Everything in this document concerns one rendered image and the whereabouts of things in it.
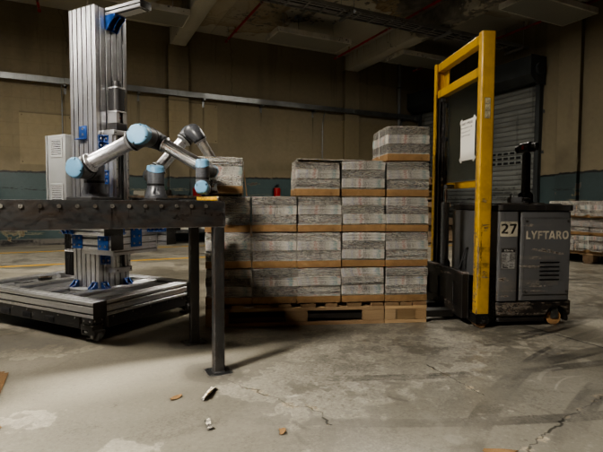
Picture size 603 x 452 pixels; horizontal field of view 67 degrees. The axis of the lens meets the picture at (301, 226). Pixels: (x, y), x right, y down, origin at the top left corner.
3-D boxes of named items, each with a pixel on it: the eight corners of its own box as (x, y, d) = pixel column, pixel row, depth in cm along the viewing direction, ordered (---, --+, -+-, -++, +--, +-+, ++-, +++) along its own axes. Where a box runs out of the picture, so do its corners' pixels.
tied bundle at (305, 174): (290, 196, 329) (290, 164, 328) (330, 197, 332) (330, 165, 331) (294, 196, 292) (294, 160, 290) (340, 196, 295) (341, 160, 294)
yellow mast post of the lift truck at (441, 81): (429, 291, 364) (433, 65, 354) (440, 291, 365) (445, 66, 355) (434, 293, 355) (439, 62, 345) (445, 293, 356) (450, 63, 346)
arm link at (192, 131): (198, 118, 326) (234, 178, 340) (195, 120, 336) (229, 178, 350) (185, 126, 322) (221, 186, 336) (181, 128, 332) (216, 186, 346)
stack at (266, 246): (209, 313, 327) (209, 196, 323) (370, 309, 340) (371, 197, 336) (204, 327, 289) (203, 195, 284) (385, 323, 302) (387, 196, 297)
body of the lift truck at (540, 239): (448, 303, 363) (450, 202, 359) (512, 301, 369) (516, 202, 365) (493, 326, 294) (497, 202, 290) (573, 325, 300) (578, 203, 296)
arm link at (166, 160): (141, 175, 321) (191, 119, 335) (138, 177, 334) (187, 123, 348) (154, 186, 325) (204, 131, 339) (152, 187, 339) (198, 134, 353)
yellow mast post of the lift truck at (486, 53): (468, 310, 298) (476, 35, 289) (482, 310, 299) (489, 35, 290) (476, 314, 289) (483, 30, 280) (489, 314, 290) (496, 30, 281)
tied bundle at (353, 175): (330, 197, 332) (330, 165, 331) (370, 197, 336) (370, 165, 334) (341, 196, 294) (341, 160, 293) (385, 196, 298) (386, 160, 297)
